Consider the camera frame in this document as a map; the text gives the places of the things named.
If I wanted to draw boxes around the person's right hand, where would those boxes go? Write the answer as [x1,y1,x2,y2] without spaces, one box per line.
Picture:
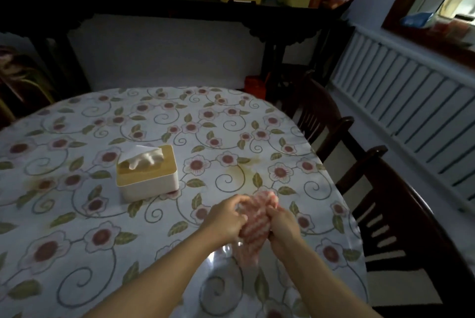
[266,205,306,251]

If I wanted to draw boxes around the person's left hand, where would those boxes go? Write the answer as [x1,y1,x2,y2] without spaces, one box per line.
[201,195,254,245]

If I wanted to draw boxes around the pink striped cloth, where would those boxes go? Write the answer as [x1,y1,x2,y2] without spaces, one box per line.
[235,190,279,269]

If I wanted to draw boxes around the person's left forearm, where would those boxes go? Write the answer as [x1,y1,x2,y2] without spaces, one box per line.
[82,228,232,318]

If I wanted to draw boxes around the person's right forearm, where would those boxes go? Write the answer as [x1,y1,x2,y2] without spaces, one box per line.
[275,237,383,318]

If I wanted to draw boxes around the floral tablecloth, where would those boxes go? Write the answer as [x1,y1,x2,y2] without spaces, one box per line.
[0,86,369,318]

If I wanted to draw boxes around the white tissue box wooden lid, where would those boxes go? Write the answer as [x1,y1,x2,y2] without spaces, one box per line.
[116,144,180,203]

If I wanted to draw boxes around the white tissue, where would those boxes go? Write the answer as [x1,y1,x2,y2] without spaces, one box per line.
[118,145,165,170]

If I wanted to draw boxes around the red box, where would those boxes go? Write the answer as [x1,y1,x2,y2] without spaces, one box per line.
[244,75,268,100]

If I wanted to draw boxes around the dark wooden chair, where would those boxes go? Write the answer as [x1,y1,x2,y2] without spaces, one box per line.
[286,69,388,196]
[336,151,475,318]

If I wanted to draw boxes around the white radiator cover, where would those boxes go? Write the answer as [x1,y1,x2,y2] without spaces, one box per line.
[330,25,475,214]

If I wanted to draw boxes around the dark wooden console table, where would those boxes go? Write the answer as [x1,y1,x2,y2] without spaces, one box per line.
[0,0,355,103]

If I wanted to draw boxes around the blue packet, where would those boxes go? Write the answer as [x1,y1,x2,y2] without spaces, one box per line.
[401,12,435,29]

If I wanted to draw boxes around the wooden window frame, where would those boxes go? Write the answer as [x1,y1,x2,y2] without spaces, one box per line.
[382,0,475,70]

